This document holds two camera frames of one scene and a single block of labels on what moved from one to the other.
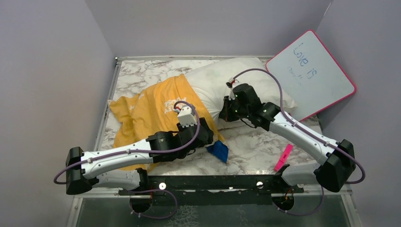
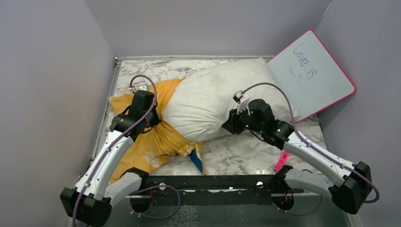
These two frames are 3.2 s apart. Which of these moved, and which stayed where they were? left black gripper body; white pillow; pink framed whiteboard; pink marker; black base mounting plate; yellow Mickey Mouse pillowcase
Moved: yellow Mickey Mouse pillowcase; white pillow; left black gripper body
Stayed: pink framed whiteboard; black base mounting plate; pink marker
